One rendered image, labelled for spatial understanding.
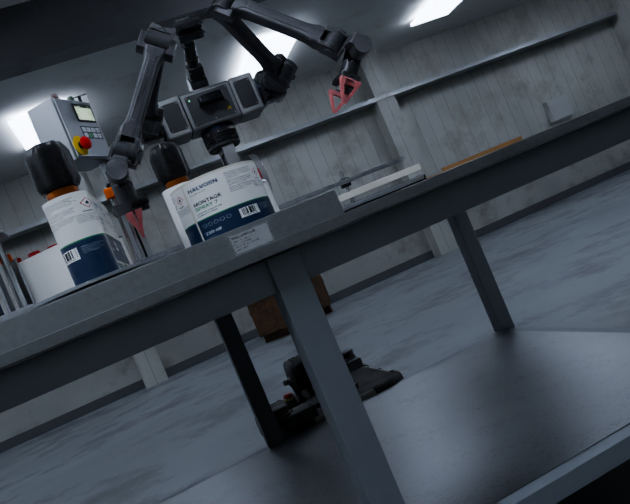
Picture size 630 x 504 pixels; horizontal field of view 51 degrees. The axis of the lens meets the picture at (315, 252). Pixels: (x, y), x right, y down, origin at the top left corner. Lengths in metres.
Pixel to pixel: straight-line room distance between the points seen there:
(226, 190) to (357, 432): 0.56
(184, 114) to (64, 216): 1.33
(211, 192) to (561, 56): 10.92
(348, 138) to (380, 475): 8.95
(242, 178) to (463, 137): 9.40
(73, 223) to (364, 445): 0.66
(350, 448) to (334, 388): 0.11
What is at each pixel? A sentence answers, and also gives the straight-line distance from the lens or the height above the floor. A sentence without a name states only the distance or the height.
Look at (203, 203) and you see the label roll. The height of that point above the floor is 0.97.
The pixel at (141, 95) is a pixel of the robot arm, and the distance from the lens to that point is 1.99.
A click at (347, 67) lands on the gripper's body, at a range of 2.12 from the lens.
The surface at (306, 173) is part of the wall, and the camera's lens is 9.70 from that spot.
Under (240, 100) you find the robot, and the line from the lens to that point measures 2.61.
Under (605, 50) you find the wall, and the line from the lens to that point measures 12.64.
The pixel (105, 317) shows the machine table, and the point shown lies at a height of 0.82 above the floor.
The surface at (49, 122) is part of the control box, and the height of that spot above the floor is 1.41.
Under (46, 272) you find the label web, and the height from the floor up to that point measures 1.01.
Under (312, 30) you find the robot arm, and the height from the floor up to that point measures 1.42.
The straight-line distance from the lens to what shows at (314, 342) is 1.15.
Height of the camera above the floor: 0.79
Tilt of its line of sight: level
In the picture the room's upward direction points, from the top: 23 degrees counter-clockwise
